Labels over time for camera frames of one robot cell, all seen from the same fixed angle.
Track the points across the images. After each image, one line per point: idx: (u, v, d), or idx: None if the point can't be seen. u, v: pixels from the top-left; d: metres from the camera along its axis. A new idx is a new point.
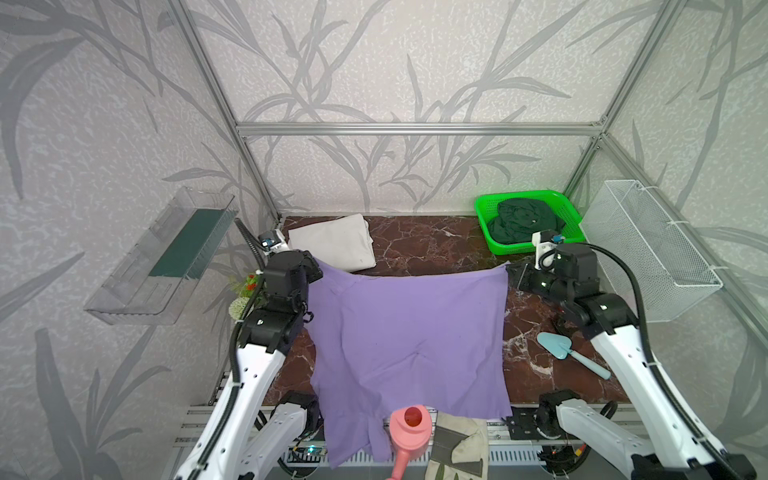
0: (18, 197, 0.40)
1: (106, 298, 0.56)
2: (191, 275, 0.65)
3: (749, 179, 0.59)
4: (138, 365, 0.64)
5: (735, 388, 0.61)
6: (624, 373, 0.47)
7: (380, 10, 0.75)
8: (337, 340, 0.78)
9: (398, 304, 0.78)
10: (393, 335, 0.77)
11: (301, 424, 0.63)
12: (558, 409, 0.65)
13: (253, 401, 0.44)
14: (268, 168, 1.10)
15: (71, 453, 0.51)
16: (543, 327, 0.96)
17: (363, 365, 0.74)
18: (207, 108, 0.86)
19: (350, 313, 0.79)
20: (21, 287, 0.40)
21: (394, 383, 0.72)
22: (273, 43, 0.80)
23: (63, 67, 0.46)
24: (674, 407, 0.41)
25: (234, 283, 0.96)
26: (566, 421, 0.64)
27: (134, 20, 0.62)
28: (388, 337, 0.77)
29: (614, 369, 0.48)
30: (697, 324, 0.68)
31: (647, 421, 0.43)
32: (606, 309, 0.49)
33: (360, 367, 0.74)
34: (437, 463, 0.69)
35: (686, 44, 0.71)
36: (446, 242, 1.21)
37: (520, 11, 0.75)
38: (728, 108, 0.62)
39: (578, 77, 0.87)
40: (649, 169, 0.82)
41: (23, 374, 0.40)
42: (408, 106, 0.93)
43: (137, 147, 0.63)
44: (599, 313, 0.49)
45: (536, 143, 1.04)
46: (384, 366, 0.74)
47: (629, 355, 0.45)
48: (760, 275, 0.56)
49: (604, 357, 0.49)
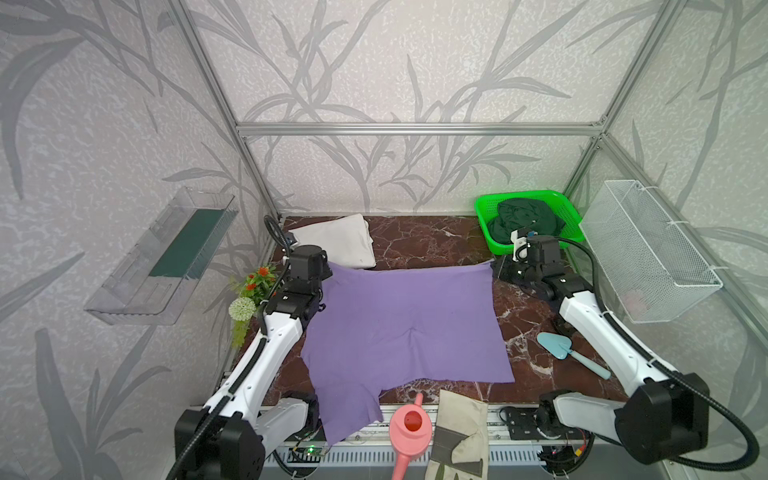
0: (19, 197, 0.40)
1: (106, 299, 0.57)
2: (192, 274, 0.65)
3: (749, 179, 0.59)
4: (139, 366, 0.64)
5: (735, 388, 0.61)
6: (592, 333, 0.52)
7: (380, 10, 0.75)
8: (341, 314, 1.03)
9: (392, 296, 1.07)
10: (384, 307, 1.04)
11: (304, 417, 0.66)
12: (555, 403, 0.66)
13: (270, 358, 0.47)
14: (268, 169, 1.10)
15: (71, 453, 0.51)
16: (543, 327, 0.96)
17: (362, 329, 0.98)
18: (207, 108, 0.86)
19: (351, 293, 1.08)
20: (21, 287, 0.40)
21: (386, 343, 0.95)
22: (273, 43, 0.80)
23: (63, 68, 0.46)
24: (628, 345, 0.46)
25: (234, 283, 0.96)
26: (563, 413, 0.64)
27: (134, 20, 0.62)
28: (380, 309, 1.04)
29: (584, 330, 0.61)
30: (697, 324, 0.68)
31: (618, 366, 0.47)
32: (564, 285, 0.57)
33: (359, 332, 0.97)
34: (437, 464, 0.69)
35: (685, 44, 0.71)
36: (446, 242, 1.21)
37: (520, 11, 0.75)
38: (727, 108, 0.62)
39: (578, 77, 0.87)
40: (649, 169, 0.82)
41: (23, 375, 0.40)
42: (408, 106, 0.93)
43: (137, 147, 0.63)
44: (562, 289, 0.57)
45: (536, 143, 1.04)
46: (379, 331, 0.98)
47: (589, 316, 0.53)
48: (760, 275, 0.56)
49: (577, 326, 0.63)
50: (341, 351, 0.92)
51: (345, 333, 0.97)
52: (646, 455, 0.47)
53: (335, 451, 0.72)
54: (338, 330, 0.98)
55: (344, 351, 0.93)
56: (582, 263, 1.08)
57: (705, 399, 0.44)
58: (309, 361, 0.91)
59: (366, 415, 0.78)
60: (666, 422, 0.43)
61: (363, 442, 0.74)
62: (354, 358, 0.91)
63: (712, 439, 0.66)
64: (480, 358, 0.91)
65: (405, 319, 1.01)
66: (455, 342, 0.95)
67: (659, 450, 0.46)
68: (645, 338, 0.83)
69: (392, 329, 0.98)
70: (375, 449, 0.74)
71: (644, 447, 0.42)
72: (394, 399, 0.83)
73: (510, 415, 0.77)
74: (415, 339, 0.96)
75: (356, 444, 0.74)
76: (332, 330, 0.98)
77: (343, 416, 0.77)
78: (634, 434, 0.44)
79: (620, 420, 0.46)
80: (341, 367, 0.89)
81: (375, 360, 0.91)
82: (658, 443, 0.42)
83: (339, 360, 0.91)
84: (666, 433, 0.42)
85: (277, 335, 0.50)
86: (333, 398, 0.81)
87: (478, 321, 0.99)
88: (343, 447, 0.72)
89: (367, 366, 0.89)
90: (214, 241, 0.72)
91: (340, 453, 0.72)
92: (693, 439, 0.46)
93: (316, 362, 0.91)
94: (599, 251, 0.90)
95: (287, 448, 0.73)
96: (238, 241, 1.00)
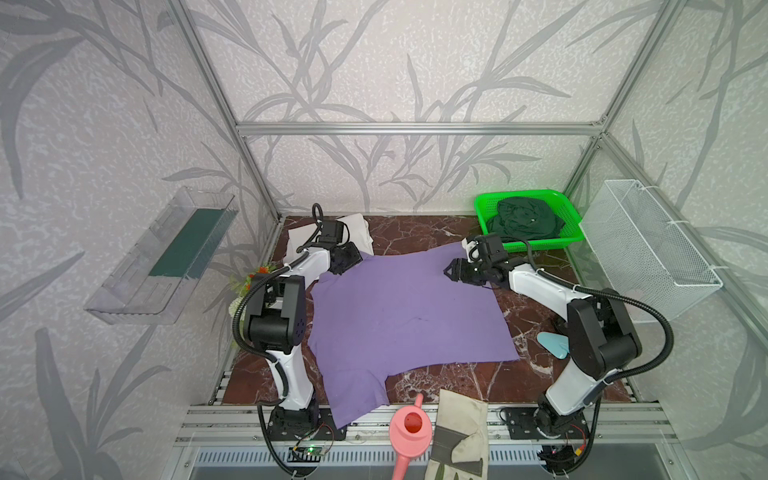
0: (18, 196, 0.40)
1: (107, 298, 0.57)
2: (192, 274, 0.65)
3: (750, 179, 0.58)
4: (140, 366, 0.64)
5: (735, 388, 0.61)
6: (534, 288, 0.63)
7: (380, 10, 0.75)
8: (345, 303, 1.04)
9: (393, 282, 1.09)
10: (388, 294, 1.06)
11: (307, 399, 0.66)
12: (550, 399, 0.67)
13: (312, 265, 0.63)
14: (268, 168, 1.10)
15: (72, 452, 0.51)
16: (543, 327, 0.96)
17: (366, 318, 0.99)
18: (207, 108, 0.86)
19: (355, 283, 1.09)
20: (21, 287, 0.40)
21: (390, 331, 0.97)
22: (273, 43, 0.80)
23: (63, 67, 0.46)
24: (556, 282, 0.57)
25: (234, 282, 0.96)
26: (552, 401, 0.67)
27: (134, 20, 0.62)
28: (384, 298, 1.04)
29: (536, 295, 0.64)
30: (696, 323, 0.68)
31: (557, 306, 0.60)
32: (509, 264, 0.69)
33: (364, 321, 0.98)
34: (437, 463, 0.69)
35: (686, 44, 0.71)
36: (446, 242, 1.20)
37: (520, 11, 0.75)
38: (728, 108, 0.62)
39: (578, 76, 0.86)
40: (649, 169, 0.82)
41: (23, 374, 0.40)
42: (408, 106, 0.93)
43: (137, 147, 0.63)
44: (505, 266, 0.70)
45: (536, 143, 1.04)
46: (383, 316, 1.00)
47: (526, 274, 0.65)
48: (760, 275, 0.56)
49: (520, 288, 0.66)
50: (346, 340, 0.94)
51: (350, 321, 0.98)
52: (593, 367, 0.49)
53: (335, 451, 0.72)
54: (343, 319, 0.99)
55: (350, 339, 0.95)
56: (582, 263, 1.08)
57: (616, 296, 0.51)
58: (317, 351, 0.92)
59: (373, 401, 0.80)
60: (596, 327, 0.49)
61: (363, 442, 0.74)
62: (358, 343, 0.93)
63: (712, 438, 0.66)
64: (479, 333, 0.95)
65: (408, 307, 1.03)
66: (453, 320, 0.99)
67: (603, 357, 0.48)
68: (645, 338, 0.83)
69: (397, 317, 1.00)
70: (375, 449, 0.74)
71: (589, 358, 0.50)
72: (394, 399, 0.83)
73: (510, 415, 0.77)
74: (417, 317, 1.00)
75: (355, 444, 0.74)
76: (337, 319, 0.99)
77: (352, 401, 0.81)
78: (582, 352, 0.51)
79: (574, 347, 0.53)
80: (344, 352, 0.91)
81: (378, 346, 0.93)
82: (599, 348, 0.48)
83: (343, 346, 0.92)
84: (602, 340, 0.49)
85: (318, 253, 0.66)
86: (342, 385, 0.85)
87: (473, 298, 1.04)
88: (343, 446, 0.72)
89: (372, 353, 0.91)
90: (214, 241, 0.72)
91: (340, 453, 0.72)
92: (629, 343, 0.50)
93: (324, 351, 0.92)
94: (600, 251, 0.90)
95: (287, 448, 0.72)
96: (238, 241, 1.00)
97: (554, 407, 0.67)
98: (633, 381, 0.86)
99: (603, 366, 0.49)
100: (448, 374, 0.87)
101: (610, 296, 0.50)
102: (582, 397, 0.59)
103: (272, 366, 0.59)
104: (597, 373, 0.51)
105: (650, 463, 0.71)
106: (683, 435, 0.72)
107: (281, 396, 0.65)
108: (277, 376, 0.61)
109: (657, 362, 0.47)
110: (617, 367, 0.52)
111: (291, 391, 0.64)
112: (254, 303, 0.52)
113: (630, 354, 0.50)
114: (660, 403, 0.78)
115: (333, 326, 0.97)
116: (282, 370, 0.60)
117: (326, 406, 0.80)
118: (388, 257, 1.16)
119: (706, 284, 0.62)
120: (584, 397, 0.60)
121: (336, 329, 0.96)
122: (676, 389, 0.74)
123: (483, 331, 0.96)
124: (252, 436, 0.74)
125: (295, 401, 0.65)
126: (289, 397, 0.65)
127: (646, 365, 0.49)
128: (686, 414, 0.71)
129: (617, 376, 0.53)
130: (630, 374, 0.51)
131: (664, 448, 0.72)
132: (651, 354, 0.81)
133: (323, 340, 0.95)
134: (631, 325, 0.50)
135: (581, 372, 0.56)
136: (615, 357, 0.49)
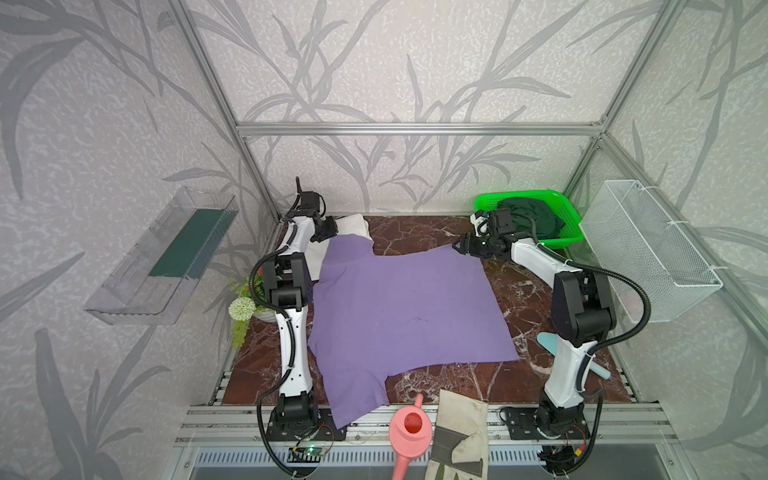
0: (19, 197, 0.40)
1: (107, 298, 0.57)
2: (191, 274, 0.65)
3: (749, 179, 0.59)
4: (140, 366, 0.64)
5: (734, 388, 0.61)
6: (530, 260, 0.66)
7: (380, 10, 0.75)
8: (345, 303, 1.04)
9: (393, 283, 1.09)
10: (388, 294, 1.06)
11: (309, 384, 0.68)
12: (550, 392, 0.67)
13: (303, 235, 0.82)
14: (268, 169, 1.10)
15: (71, 453, 0.51)
16: (543, 327, 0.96)
17: (366, 318, 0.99)
18: (207, 108, 0.86)
19: (355, 282, 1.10)
20: (21, 287, 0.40)
21: (390, 331, 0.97)
22: (273, 43, 0.80)
23: (63, 67, 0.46)
24: (553, 256, 0.61)
25: (234, 282, 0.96)
26: (550, 394, 0.68)
27: (134, 20, 0.62)
28: (385, 298, 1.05)
29: (533, 268, 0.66)
30: (695, 323, 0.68)
31: (547, 278, 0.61)
32: (514, 236, 0.73)
33: (364, 320, 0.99)
34: (437, 464, 0.69)
35: (685, 44, 0.71)
36: (446, 242, 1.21)
37: (520, 11, 0.75)
38: (728, 108, 0.62)
39: (578, 76, 0.86)
40: (649, 169, 0.82)
41: (25, 375, 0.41)
42: (408, 106, 0.93)
43: (137, 147, 0.63)
44: (510, 238, 0.74)
45: (536, 143, 1.04)
46: (383, 316, 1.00)
47: (524, 246, 0.70)
48: (760, 275, 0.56)
49: (521, 259, 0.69)
50: (346, 340, 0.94)
51: (350, 321, 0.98)
52: (569, 334, 0.57)
53: (335, 451, 0.72)
54: (343, 318, 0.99)
55: (350, 339, 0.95)
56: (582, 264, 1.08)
57: (600, 270, 0.55)
58: (317, 351, 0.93)
59: (373, 401, 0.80)
60: (576, 296, 0.54)
61: (363, 442, 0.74)
62: (357, 343, 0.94)
63: (712, 439, 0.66)
64: (480, 333, 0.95)
65: (409, 307, 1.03)
66: (454, 320, 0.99)
67: (578, 323, 0.54)
68: (646, 339, 0.82)
69: (397, 317, 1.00)
70: (375, 449, 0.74)
71: (566, 325, 0.56)
72: (394, 399, 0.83)
73: (510, 415, 0.77)
74: (418, 317, 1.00)
75: (355, 444, 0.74)
76: (337, 319, 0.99)
77: (352, 401, 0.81)
78: (560, 319, 0.57)
79: (558, 315, 0.57)
80: (343, 352, 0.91)
81: (377, 345, 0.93)
82: (575, 315, 0.54)
83: (342, 346, 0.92)
84: (580, 308, 0.55)
85: (303, 222, 0.76)
86: (341, 385, 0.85)
87: (475, 298, 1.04)
88: (343, 446, 0.72)
89: (372, 353, 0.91)
90: (214, 242, 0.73)
91: (340, 453, 0.72)
92: (605, 315, 0.55)
93: (324, 350, 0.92)
94: (599, 250, 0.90)
95: (287, 448, 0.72)
96: (238, 241, 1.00)
97: (552, 399, 0.67)
98: (633, 381, 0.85)
99: (576, 331, 0.55)
100: (448, 374, 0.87)
101: (596, 271, 0.55)
102: (571, 374, 0.62)
103: (283, 327, 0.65)
104: (573, 340, 0.57)
105: (650, 463, 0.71)
106: (683, 435, 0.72)
107: (285, 371, 0.68)
108: (287, 344, 0.68)
109: (640, 327, 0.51)
110: (595, 336, 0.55)
111: (296, 364, 0.68)
112: (270, 277, 0.67)
113: (602, 324, 0.56)
114: (660, 403, 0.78)
115: (333, 327, 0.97)
116: (292, 333, 0.68)
117: (326, 406, 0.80)
118: (388, 257, 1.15)
119: (707, 284, 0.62)
120: (575, 376, 0.63)
121: (334, 329, 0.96)
122: (676, 389, 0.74)
123: (484, 330, 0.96)
124: (252, 436, 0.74)
125: (297, 383, 0.67)
126: (292, 376, 0.67)
127: (620, 335, 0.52)
128: (686, 414, 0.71)
129: (596, 347, 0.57)
130: (606, 344, 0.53)
131: (664, 448, 0.72)
132: (651, 353, 0.81)
133: (323, 340, 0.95)
134: (610, 299, 0.55)
135: (566, 346, 0.60)
136: (586, 324, 0.55)
